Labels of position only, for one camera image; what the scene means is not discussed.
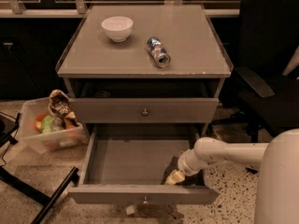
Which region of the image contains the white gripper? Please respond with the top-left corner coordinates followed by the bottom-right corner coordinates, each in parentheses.
top-left (165, 149), bottom-right (205, 185)

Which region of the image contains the grey drawer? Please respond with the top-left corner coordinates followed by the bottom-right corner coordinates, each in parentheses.
top-left (68, 124), bottom-right (218, 204)
top-left (70, 79), bottom-right (218, 123)

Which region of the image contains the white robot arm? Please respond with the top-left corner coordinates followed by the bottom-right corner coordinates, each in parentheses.
top-left (165, 127), bottom-right (299, 224)

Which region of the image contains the grey top drawer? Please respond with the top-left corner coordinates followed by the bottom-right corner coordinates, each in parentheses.
top-left (70, 79), bottom-right (218, 123)

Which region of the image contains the grey drawer cabinet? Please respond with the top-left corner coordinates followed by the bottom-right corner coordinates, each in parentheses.
top-left (58, 5), bottom-right (232, 126)

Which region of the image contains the clear plastic bin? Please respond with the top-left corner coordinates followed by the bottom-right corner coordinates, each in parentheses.
top-left (19, 98), bottom-right (88, 153)

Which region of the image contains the black office chair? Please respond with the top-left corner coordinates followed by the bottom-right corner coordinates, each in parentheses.
top-left (220, 0), bottom-right (299, 142)

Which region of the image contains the blue silver soda can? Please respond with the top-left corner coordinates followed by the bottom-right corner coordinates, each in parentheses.
top-left (147, 36), bottom-right (171, 68)

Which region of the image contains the clear plastic bottle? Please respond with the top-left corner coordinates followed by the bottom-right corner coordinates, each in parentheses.
top-left (50, 117), bottom-right (64, 132)

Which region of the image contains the brown chip bag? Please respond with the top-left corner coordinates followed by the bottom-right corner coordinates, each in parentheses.
top-left (49, 90), bottom-right (76, 119)

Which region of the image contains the green apple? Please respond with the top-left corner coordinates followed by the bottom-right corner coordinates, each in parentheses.
top-left (40, 115), bottom-right (52, 133)

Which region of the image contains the black stand base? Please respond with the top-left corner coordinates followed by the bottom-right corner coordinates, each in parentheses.
top-left (0, 110), bottom-right (80, 224)

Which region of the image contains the orange fruit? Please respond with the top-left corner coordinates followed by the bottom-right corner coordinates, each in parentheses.
top-left (34, 113), bottom-right (48, 132)

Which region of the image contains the white ceramic bowl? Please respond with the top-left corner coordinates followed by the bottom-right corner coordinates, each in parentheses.
top-left (101, 16), bottom-right (134, 42)

